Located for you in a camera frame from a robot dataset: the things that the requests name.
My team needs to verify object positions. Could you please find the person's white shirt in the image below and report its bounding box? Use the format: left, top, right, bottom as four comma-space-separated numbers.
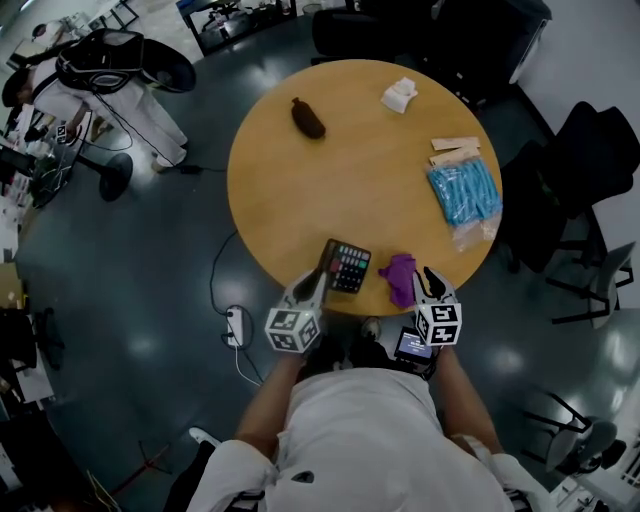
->
187, 368, 561, 512

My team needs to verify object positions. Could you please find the person's left forearm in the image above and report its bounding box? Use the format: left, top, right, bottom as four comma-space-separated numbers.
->
234, 349, 307, 456

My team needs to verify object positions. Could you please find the black metal cart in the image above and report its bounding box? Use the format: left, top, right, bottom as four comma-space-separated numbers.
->
181, 0, 306, 57

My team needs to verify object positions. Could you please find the person's right forearm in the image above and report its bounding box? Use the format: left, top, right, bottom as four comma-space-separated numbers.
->
433, 344, 504, 459

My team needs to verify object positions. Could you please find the purple cloth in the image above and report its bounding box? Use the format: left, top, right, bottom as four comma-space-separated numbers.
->
377, 253, 418, 309

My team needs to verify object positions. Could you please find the light wooden stick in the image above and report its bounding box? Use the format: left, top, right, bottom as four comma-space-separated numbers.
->
430, 135, 480, 151
428, 145, 481, 167

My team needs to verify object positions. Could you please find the white charging cable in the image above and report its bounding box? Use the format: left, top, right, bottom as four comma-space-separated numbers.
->
234, 344, 265, 387

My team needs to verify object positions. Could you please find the bag of blue items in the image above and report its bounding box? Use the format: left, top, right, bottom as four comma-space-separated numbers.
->
426, 156, 504, 254

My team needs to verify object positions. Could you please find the black power cable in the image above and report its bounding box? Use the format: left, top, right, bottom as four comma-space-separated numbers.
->
208, 229, 240, 317

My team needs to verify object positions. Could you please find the black round-base stand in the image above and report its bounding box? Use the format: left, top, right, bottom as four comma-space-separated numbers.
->
59, 112, 134, 202

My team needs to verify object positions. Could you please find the black calculator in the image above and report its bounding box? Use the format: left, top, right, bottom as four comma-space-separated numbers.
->
318, 238, 372, 296

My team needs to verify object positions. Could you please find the black office chair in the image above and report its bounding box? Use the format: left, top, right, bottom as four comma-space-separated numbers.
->
499, 100, 640, 275

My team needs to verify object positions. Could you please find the small screen device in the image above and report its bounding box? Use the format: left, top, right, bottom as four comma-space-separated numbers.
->
393, 327, 433, 362

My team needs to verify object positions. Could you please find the black tripod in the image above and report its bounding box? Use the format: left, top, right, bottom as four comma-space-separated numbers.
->
107, 439, 174, 496

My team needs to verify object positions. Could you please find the white power strip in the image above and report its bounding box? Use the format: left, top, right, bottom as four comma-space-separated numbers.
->
225, 306, 247, 347

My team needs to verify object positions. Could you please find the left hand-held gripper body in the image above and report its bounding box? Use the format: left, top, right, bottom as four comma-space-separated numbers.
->
264, 270, 325, 355

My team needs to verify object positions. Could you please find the black backpack rig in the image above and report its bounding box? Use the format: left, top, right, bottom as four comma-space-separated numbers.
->
54, 28, 197, 95

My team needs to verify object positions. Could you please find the white crumpled tissue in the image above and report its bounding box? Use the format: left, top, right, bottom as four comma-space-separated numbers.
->
380, 77, 420, 115

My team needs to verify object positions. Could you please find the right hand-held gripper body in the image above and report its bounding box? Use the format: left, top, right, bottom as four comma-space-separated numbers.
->
411, 272, 462, 348

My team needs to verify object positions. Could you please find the brown pouch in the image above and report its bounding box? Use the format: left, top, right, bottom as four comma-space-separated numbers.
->
290, 96, 327, 141

